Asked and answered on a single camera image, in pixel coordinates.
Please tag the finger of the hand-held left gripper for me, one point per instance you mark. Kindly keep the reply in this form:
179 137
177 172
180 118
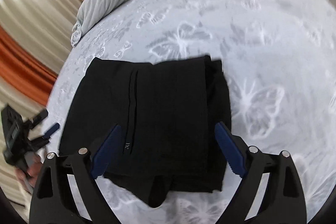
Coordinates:
39 117
51 131

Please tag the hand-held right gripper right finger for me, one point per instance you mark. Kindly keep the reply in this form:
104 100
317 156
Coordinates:
232 153

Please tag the person's left hand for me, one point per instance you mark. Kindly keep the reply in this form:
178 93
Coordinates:
32 171

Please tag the black pants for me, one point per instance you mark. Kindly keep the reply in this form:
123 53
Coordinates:
170 108

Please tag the butterfly print bed sheet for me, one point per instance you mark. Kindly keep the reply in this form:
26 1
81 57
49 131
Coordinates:
262 56

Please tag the orange curtain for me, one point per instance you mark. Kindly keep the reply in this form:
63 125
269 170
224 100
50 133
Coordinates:
21 61

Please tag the beige pleated curtain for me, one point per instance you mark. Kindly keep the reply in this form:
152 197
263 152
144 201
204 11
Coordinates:
34 3
23 96

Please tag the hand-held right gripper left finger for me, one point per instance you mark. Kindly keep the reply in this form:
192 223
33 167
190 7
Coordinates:
106 155

